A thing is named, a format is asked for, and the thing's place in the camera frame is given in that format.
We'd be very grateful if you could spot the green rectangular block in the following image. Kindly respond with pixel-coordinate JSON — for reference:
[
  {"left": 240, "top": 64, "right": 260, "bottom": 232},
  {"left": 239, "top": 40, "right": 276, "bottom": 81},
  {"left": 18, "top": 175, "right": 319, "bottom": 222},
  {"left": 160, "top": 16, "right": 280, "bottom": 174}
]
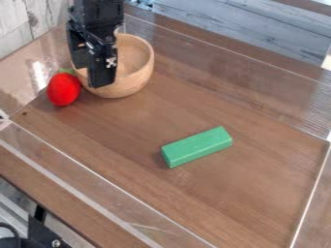
[{"left": 161, "top": 126, "right": 232, "bottom": 169}]

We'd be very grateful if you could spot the clear acrylic enclosure wall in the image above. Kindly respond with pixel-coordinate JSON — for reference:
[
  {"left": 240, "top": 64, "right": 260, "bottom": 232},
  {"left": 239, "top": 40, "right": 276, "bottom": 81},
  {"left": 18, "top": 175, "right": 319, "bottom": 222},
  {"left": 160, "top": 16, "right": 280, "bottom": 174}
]
[{"left": 0, "top": 14, "right": 331, "bottom": 248}]

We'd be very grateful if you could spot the red felt strawberry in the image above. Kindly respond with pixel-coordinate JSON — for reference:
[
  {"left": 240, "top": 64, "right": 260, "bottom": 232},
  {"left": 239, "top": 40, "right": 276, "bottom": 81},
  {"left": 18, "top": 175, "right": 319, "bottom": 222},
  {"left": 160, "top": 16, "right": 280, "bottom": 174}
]
[{"left": 47, "top": 69, "right": 81, "bottom": 107}]

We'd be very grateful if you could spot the black clamp mount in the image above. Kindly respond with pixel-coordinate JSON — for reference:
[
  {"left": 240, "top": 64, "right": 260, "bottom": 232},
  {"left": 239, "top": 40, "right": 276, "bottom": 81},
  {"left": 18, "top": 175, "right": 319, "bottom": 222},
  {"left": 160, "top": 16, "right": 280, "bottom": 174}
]
[{"left": 0, "top": 206, "right": 72, "bottom": 248}]

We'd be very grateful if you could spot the wooden bowl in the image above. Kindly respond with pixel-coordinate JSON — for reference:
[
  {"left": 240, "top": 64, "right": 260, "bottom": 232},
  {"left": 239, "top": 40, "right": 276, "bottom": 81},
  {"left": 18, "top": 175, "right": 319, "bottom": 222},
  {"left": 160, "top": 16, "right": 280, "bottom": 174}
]
[{"left": 73, "top": 33, "right": 155, "bottom": 99}]

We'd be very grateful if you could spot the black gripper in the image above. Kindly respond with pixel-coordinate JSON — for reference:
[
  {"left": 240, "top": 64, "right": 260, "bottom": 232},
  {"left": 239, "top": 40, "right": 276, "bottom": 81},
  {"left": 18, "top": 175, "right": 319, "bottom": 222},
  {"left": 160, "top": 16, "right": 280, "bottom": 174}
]
[{"left": 67, "top": 0, "right": 124, "bottom": 88}]

